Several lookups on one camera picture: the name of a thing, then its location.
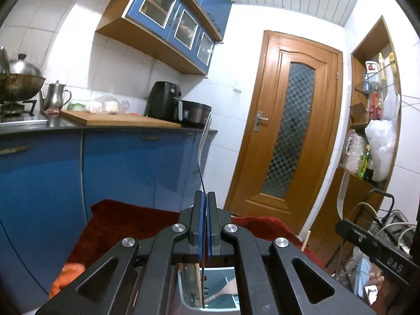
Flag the metal wok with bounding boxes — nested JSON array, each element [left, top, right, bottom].
[[0, 74, 46, 103]]

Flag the pale chopstick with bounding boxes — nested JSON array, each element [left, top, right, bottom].
[[193, 264, 201, 306]]

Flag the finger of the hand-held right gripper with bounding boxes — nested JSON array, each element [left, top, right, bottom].
[[335, 220, 375, 254]]

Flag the blue upper wall cabinet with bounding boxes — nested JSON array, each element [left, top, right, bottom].
[[95, 0, 233, 76]]

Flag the light blue utensil holder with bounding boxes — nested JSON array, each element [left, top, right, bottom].
[[177, 264, 242, 315]]

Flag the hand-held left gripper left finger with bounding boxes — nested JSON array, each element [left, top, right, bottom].
[[36, 190, 207, 315]]

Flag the clear plastic food bag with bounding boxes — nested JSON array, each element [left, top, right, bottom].
[[85, 95, 130, 115]]

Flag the black air fryer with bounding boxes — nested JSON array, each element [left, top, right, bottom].
[[144, 81, 184, 123]]

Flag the dark kitchen countertop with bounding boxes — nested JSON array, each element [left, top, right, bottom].
[[0, 118, 219, 136]]

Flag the red floral blanket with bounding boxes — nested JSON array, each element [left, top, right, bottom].
[[49, 198, 304, 299]]

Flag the metal door handle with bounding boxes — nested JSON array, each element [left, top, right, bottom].
[[253, 111, 270, 132]]

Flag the dark rice cooker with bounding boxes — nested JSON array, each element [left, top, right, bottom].
[[180, 100, 212, 127]]

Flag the metal wok lid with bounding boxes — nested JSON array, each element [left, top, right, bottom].
[[8, 53, 43, 77]]

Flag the steel kettle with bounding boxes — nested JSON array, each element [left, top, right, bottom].
[[39, 80, 72, 112]]

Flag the wooden cutting board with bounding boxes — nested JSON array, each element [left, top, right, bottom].
[[59, 110, 182, 128]]

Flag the green bottle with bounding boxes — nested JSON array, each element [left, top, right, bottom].
[[358, 144, 373, 179]]

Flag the wooden wall shelf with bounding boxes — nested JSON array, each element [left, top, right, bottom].
[[308, 16, 402, 263]]

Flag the blue lower kitchen cabinets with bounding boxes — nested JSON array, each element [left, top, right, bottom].
[[0, 128, 219, 304]]

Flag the tangle of cables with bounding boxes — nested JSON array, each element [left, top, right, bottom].
[[341, 188, 420, 253]]

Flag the phone with lit screen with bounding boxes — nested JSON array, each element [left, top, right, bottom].
[[364, 285, 379, 306]]

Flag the white plastic bag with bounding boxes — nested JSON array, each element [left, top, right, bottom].
[[365, 92, 401, 182]]

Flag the gas stove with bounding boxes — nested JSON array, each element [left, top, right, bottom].
[[0, 100, 38, 118]]

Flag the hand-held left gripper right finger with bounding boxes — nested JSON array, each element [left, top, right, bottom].
[[207, 191, 376, 315]]

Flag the red bottle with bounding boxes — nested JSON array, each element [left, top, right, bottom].
[[369, 87, 383, 120]]

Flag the wooden door with glass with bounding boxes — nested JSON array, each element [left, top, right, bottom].
[[225, 30, 343, 233]]

